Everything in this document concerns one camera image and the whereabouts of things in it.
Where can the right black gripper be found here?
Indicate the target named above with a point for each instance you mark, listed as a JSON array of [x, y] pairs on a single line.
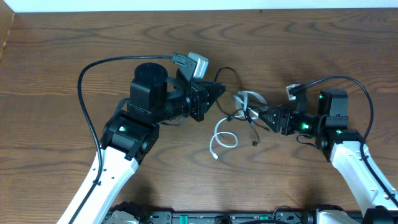
[[285, 121]]

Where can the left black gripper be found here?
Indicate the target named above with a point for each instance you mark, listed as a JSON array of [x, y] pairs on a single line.
[[199, 101]]

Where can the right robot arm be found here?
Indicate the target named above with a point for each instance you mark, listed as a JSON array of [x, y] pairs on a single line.
[[341, 146]]

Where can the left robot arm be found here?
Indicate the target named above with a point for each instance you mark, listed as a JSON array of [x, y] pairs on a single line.
[[130, 134]]

